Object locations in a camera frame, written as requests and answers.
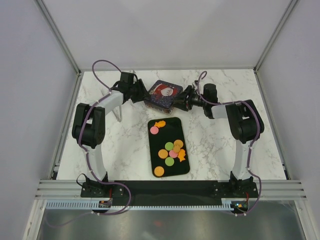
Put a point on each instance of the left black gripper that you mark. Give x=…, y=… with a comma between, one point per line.
x=143, y=91

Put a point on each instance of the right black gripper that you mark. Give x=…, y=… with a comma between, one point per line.
x=183, y=103

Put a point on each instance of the gold tin lid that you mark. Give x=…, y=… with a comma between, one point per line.
x=162, y=93

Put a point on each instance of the square cookie tin box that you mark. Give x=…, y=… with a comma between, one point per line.
x=158, y=108

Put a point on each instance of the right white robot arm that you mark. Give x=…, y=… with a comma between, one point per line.
x=245, y=123

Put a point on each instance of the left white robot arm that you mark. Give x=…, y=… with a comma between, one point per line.
x=89, y=125

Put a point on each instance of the orange fish cookie upper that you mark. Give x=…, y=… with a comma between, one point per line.
x=160, y=124

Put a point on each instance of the orange fish cookie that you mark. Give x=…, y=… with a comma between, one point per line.
x=160, y=124
x=181, y=155

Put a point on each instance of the pink round cookie upper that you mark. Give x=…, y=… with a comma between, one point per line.
x=154, y=130

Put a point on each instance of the pink round cookie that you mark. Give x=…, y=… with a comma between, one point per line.
x=173, y=154
x=154, y=130

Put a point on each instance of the dotted tan cookie upper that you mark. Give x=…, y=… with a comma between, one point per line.
x=178, y=143

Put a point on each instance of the dotted tan cookie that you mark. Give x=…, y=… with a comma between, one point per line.
x=163, y=153
x=178, y=143

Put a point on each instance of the tan leaf cookie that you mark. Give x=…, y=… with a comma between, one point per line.
x=176, y=148

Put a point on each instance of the green round cookie upper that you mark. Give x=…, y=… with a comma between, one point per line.
x=169, y=146

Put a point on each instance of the green round cookie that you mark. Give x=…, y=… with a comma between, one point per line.
x=169, y=146
x=169, y=161

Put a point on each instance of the orange fish cookie lower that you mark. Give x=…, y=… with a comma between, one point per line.
x=181, y=155

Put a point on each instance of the pink round cookie lower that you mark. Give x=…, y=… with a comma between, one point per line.
x=173, y=154

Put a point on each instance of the dotted tan cookie middle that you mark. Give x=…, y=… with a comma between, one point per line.
x=163, y=153

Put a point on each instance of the black rectangular tray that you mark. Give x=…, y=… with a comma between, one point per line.
x=172, y=131

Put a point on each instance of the green round cookie lower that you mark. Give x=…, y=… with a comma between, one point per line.
x=169, y=161

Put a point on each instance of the dotted orange cookie bottom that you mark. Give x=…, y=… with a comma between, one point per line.
x=159, y=171

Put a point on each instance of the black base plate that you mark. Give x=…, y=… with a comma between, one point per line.
x=167, y=192

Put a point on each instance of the grey slotted cable duct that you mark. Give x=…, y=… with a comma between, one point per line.
x=97, y=205

